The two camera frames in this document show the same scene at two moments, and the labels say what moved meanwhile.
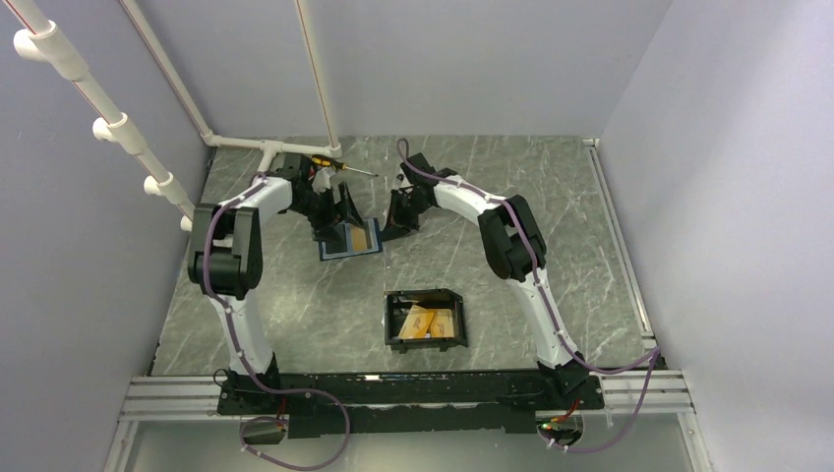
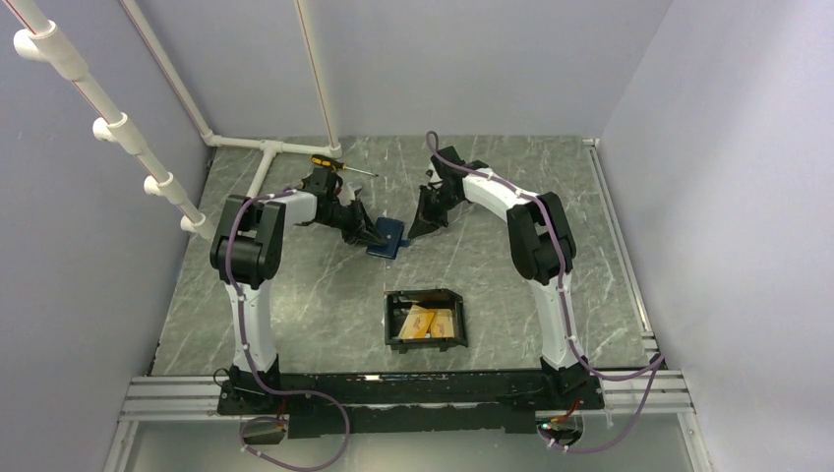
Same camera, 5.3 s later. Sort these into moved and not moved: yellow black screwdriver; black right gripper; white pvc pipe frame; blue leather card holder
Moved: blue leather card holder; black right gripper
Not moved: yellow black screwdriver; white pvc pipe frame
